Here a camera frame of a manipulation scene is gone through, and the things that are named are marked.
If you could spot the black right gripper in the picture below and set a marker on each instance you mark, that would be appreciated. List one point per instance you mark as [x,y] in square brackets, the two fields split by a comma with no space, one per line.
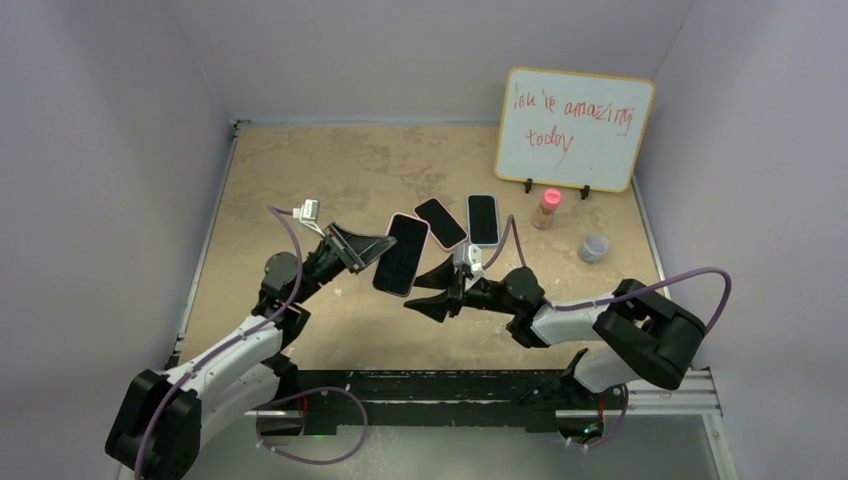
[438,306]

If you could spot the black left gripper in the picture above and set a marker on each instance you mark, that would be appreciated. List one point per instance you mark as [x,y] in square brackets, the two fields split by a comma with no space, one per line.
[357,250]

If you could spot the pink phone case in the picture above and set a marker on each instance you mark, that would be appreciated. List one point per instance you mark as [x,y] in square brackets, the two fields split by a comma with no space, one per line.
[400,216]

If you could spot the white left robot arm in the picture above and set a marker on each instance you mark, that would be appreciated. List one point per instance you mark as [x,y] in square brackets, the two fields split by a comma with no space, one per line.
[166,418]

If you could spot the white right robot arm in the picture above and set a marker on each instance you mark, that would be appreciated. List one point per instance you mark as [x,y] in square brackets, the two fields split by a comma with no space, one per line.
[646,336]

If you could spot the phone in blue case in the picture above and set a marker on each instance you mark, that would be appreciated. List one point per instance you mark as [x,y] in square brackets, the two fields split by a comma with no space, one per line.
[483,220]

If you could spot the pink capped bottle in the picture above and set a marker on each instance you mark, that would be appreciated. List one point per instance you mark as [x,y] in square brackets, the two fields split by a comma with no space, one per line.
[545,211]

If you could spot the small clear jar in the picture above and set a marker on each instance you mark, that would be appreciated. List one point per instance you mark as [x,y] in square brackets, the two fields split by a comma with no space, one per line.
[595,246]

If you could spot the yellow framed whiteboard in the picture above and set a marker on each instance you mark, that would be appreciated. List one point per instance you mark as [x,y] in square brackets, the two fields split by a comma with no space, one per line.
[572,130]

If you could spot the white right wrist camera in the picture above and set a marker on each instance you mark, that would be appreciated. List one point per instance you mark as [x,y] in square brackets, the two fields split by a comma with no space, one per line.
[467,260]

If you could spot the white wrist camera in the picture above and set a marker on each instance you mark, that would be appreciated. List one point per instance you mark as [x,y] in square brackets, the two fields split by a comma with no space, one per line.
[467,260]
[307,215]

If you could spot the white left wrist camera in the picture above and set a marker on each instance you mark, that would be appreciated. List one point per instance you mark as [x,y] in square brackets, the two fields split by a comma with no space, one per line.
[307,215]

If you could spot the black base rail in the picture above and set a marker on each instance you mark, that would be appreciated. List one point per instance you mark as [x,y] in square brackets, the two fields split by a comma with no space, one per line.
[318,402]

